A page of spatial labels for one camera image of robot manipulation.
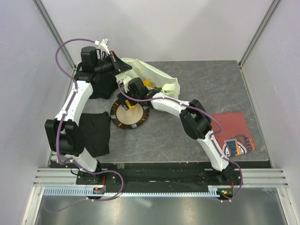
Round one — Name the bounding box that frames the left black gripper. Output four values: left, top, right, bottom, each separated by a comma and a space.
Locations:
94, 51, 133, 76

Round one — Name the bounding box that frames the yellow pear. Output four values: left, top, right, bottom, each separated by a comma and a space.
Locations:
143, 80, 152, 88

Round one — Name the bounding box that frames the light green plastic bag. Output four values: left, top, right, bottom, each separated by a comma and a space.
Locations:
116, 58, 180, 99

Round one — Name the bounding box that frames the yellow lemon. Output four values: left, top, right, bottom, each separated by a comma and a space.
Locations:
125, 100, 135, 109

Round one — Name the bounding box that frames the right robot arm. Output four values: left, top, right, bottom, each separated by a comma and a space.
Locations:
118, 78, 234, 185

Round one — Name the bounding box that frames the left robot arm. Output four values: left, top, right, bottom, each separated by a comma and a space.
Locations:
45, 44, 132, 184

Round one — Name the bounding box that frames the patterned round plate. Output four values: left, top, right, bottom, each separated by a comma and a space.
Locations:
110, 100, 149, 129

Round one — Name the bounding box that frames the black cloth back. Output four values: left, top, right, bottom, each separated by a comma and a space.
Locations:
74, 71, 117, 99

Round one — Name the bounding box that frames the black cloth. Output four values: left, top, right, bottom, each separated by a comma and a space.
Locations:
79, 112, 111, 158
74, 71, 117, 99

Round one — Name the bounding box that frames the black cloth front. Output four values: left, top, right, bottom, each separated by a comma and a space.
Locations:
79, 112, 111, 158

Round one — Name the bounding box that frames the red printed t-shirt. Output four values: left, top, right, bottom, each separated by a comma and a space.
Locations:
212, 112, 255, 157

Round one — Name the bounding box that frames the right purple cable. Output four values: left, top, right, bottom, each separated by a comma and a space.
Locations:
117, 82, 244, 202

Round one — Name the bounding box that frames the purple cable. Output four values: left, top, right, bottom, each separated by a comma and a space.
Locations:
55, 38, 100, 174
117, 82, 244, 202

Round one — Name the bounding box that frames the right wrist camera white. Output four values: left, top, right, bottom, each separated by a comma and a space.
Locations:
118, 76, 132, 92

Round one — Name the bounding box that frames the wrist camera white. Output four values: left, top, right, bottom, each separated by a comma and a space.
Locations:
118, 76, 132, 92
94, 38, 110, 55

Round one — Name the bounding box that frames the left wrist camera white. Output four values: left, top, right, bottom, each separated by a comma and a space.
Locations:
94, 38, 110, 55

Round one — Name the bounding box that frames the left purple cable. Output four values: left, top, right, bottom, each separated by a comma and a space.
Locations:
55, 38, 100, 174

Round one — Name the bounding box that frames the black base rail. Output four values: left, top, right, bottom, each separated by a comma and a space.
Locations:
67, 161, 244, 188

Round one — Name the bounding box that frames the left aluminium frame post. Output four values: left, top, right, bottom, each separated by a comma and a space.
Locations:
33, 0, 76, 75

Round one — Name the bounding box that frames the aluminium frame post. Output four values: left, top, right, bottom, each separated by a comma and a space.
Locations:
238, 0, 282, 69
33, 0, 76, 75

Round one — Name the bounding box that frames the grey cable duct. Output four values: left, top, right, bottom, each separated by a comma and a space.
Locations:
43, 186, 225, 197

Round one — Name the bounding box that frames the right aluminium frame post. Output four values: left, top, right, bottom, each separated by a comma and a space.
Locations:
238, 0, 282, 69

